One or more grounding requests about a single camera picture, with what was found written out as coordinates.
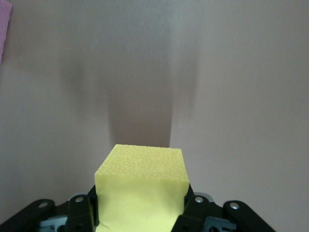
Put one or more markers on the brown table mat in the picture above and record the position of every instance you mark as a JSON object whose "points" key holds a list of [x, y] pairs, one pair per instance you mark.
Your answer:
{"points": [[217, 96]]}

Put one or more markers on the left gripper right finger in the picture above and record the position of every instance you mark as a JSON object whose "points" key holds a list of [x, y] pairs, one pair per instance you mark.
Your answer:
{"points": [[217, 217]]}

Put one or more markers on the pink foam cube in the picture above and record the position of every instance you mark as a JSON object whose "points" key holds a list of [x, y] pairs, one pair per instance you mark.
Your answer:
{"points": [[3, 29]]}

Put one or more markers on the yellow foam cube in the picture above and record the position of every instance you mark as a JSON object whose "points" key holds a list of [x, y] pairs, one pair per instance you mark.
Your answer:
{"points": [[140, 193]]}

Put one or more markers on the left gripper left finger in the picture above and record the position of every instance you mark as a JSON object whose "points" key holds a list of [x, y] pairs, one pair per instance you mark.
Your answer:
{"points": [[77, 212]]}

